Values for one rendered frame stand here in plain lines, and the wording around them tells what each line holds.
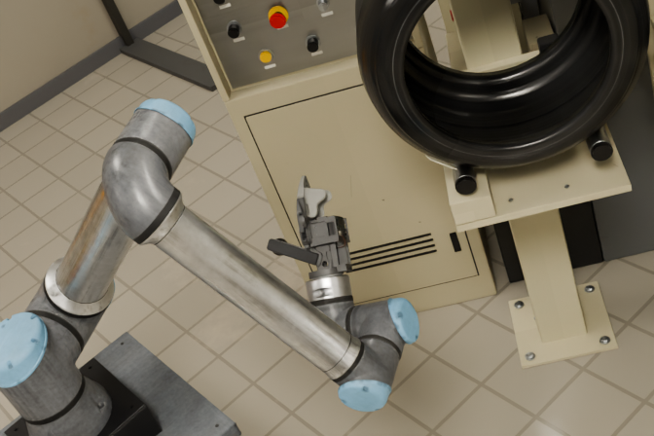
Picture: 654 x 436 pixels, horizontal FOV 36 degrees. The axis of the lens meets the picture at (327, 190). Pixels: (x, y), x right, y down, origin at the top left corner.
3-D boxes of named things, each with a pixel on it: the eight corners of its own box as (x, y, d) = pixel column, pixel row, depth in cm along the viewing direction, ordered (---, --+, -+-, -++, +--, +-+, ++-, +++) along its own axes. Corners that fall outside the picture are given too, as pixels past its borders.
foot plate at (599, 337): (508, 303, 306) (507, 298, 304) (598, 282, 301) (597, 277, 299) (522, 369, 284) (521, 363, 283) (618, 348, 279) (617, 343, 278)
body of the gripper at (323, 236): (345, 214, 210) (355, 272, 208) (308, 222, 212) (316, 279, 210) (333, 211, 202) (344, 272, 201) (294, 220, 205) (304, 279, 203)
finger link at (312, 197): (324, 170, 208) (332, 215, 207) (298, 177, 210) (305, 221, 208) (319, 169, 205) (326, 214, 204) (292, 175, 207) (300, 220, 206)
